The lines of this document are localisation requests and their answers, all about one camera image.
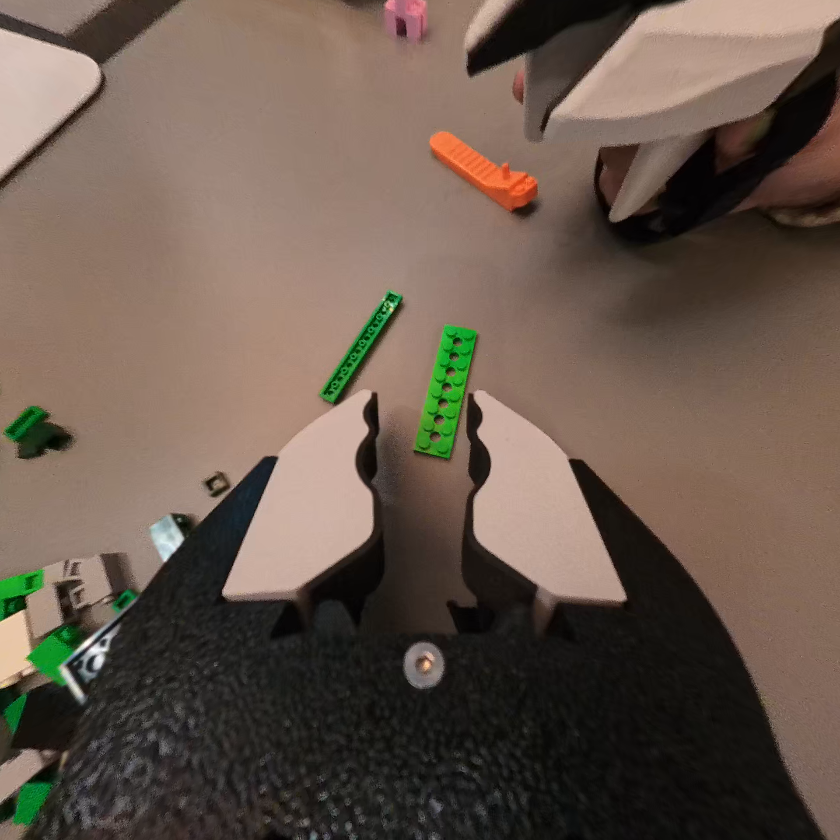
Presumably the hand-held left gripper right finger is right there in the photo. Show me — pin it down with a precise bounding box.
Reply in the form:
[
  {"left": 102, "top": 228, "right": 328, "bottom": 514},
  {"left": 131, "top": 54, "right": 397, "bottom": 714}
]
[{"left": 462, "top": 390, "right": 627, "bottom": 636}]

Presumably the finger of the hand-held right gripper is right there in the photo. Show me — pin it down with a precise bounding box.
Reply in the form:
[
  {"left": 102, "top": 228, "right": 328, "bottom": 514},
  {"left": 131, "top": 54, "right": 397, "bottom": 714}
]
[
  {"left": 464, "top": 0, "right": 632, "bottom": 75},
  {"left": 524, "top": 0, "right": 840, "bottom": 143}
]

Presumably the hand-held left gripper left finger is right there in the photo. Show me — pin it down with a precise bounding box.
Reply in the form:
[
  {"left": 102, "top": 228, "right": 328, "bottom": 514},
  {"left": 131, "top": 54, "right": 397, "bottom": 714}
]
[{"left": 222, "top": 390, "right": 386, "bottom": 608}]

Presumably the wide green lego plate with holes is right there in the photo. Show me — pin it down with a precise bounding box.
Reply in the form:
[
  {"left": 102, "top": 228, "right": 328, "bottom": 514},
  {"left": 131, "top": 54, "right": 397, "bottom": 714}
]
[{"left": 413, "top": 325, "right": 479, "bottom": 460}]

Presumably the narrow green lego plate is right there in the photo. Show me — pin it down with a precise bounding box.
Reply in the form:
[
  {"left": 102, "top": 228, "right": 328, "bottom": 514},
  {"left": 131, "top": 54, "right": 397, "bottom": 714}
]
[{"left": 320, "top": 290, "right": 403, "bottom": 403}]

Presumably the pink lego pig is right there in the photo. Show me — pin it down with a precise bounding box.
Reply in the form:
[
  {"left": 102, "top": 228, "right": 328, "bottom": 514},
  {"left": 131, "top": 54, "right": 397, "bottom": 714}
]
[{"left": 384, "top": 0, "right": 429, "bottom": 42}]

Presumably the pile of lego pieces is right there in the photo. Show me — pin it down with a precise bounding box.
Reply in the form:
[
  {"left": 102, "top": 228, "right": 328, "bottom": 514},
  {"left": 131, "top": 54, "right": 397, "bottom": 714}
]
[{"left": 0, "top": 513, "right": 196, "bottom": 828}]

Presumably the dark green lego brick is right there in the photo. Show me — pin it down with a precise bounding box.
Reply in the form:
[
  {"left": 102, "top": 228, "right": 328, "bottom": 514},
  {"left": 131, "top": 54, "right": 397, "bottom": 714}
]
[{"left": 14, "top": 425, "right": 74, "bottom": 460}]

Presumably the green hollow lego brick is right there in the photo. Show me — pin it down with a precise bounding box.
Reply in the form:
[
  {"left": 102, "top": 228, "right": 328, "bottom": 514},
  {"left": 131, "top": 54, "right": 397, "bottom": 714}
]
[{"left": 3, "top": 406, "right": 51, "bottom": 441}]

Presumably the person's right hand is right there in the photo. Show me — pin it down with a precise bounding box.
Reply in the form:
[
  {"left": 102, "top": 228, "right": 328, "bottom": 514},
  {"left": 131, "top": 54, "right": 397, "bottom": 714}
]
[{"left": 715, "top": 117, "right": 840, "bottom": 212}]

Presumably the orange brick separator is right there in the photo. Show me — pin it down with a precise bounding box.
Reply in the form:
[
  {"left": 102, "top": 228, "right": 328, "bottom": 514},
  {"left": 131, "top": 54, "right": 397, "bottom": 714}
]
[{"left": 430, "top": 131, "right": 539, "bottom": 212}]

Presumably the white rounded mat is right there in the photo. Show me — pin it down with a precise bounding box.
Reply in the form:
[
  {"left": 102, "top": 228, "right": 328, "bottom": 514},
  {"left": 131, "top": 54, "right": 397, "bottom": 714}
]
[{"left": 0, "top": 29, "right": 104, "bottom": 186}]

